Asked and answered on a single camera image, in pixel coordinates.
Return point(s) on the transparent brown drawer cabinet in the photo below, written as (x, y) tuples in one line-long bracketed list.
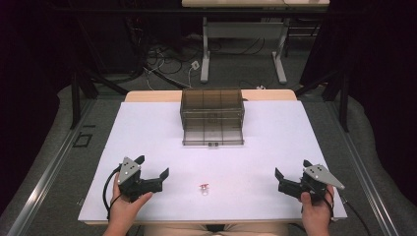
[(212, 101)]

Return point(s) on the black metal stand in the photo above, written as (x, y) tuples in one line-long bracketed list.
[(75, 98), (343, 101)]

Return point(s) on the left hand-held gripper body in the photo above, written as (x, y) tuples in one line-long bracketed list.
[(132, 183)]

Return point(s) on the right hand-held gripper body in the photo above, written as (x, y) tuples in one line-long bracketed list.
[(309, 188)]

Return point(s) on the white table cover sheet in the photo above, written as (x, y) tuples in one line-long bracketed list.
[(262, 154)]

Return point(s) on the metal floor rail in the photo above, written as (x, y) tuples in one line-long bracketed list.
[(49, 178), (367, 178)]

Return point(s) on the person's right hand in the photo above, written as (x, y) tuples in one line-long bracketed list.
[(315, 213)]

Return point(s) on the white table with metal legs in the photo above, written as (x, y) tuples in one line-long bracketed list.
[(244, 30)]

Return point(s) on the white power plug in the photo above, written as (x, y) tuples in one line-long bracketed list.
[(194, 65)]

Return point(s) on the transparent brown drawer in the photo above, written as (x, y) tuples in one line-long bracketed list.
[(213, 132)]

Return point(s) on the person's left hand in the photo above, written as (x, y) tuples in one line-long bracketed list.
[(126, 206)]

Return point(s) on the person's legs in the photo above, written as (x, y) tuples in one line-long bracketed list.
[(183, 230)]

